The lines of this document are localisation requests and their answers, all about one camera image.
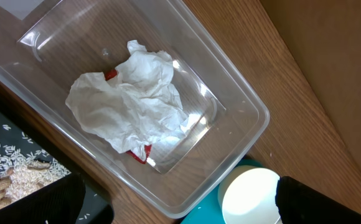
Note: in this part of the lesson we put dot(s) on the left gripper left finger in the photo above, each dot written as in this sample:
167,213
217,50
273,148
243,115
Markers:
59,202

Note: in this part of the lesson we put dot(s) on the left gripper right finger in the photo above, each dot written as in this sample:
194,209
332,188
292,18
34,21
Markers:
299,204

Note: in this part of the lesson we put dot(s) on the white bowl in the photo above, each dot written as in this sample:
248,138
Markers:
266,212

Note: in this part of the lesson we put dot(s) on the white napkin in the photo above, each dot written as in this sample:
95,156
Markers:
145,79
101,109

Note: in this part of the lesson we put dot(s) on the rice and peanut pile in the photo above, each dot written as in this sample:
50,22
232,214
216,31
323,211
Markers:
24,172

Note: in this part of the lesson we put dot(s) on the black plastic tray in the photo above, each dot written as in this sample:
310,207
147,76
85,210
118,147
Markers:
94,210

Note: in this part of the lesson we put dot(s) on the teal serving tray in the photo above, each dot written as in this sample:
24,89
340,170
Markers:
205,214

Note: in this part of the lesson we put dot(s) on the clear plastic bin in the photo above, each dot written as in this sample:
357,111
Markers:
46,45

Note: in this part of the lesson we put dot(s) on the cardboard wall panel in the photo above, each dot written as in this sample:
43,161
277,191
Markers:
324,37

